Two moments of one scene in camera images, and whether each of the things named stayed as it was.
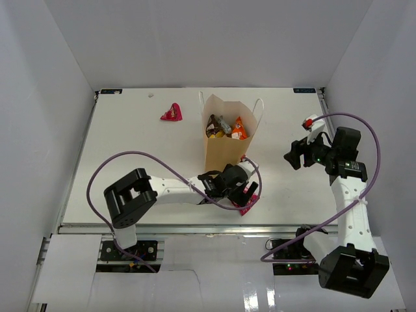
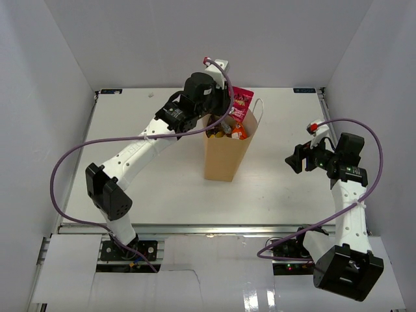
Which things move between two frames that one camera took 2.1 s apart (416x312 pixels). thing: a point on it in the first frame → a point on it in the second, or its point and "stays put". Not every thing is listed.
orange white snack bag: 238,131 stays put
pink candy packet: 253,200 → 242,99
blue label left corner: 110,91 stays put
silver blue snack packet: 224,125 stays put
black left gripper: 240,197 → 224,98
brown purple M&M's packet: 212,127 stays put
